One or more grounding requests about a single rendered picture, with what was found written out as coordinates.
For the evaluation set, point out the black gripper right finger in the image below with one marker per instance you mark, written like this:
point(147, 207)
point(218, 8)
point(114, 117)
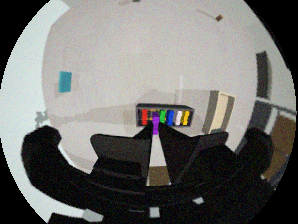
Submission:
point(180, 150)

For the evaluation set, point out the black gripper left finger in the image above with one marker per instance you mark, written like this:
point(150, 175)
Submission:
point(137, 148)

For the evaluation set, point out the small teal block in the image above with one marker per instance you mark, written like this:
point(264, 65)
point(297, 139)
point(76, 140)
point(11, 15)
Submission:
point(65, 81)

